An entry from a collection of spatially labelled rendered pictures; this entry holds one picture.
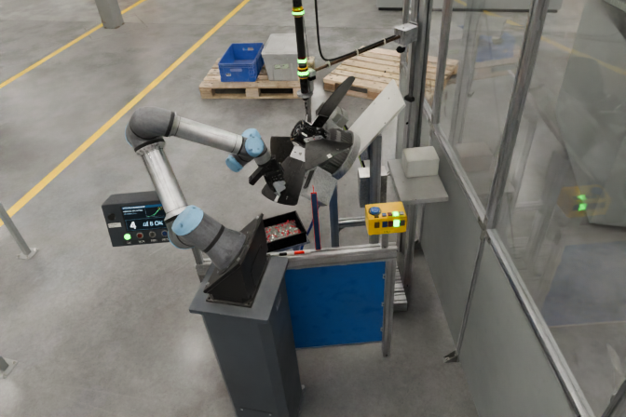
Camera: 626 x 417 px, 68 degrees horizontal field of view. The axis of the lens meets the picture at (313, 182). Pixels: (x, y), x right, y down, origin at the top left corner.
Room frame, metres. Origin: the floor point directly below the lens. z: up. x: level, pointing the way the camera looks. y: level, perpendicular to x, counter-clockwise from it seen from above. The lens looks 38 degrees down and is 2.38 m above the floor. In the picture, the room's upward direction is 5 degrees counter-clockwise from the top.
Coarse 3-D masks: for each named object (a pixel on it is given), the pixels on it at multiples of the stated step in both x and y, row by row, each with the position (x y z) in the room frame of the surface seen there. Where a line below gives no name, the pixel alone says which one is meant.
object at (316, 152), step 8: (312, 144) 1.75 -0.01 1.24; (320, 144) 1.73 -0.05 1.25; (328, 144) 1.72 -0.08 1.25; (336, 144) 1.69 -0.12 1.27; (344, 144) 1.67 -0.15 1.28; (312, 152) 1.68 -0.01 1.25; (320, 152) 1.66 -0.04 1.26; (328, 152) 1.64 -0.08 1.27; (336, 152) 1.61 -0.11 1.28; (312, 160) 1.62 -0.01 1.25; (320, 160) 1.59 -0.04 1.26
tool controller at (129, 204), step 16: (144, 192) 1.51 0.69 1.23; (112, 208) 1.42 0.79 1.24; (128, 208) 1.41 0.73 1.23; (144, 208) 1.41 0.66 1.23; (160, 208) 1.41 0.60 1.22; (112, 224) 1.40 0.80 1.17; (144, 224) 1.39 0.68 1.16; (160, 224) 1.39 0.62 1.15; (112, 240) 1.38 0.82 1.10; (128, 240) 1.38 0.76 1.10; (144, 240) 1.38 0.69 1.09; (160, 240) 1.38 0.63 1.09
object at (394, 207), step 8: (368, 208) 1.48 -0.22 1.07; (384, 208) 1.47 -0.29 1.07; (392, 208) 1.47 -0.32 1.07; (400, 208) 1.46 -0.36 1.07; (368, 216) 1.43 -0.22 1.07; (392, 216) 1.42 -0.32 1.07; (400, 216) 1.42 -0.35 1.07; (368, 224) 1.42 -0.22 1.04; (368, 232) 1.42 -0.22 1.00; (376, 232) 1.41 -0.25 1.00; (384, 232) 1.41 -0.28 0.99; (392, 232) 1.41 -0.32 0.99; (400, 232) 1.41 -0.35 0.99
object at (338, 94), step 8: (344, 80) 1.87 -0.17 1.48; (352, 80) 2.01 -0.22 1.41; (336, 88) 1.86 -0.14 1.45; (344, 88) 1.97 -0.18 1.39; (336, 96) 1.94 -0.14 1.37; (344, 96) 2.01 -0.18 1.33; (328, 104) 1.92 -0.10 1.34; (336, 104) 1.98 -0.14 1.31; (320, 112) 1.90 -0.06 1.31; (328, 112) 1.95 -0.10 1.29
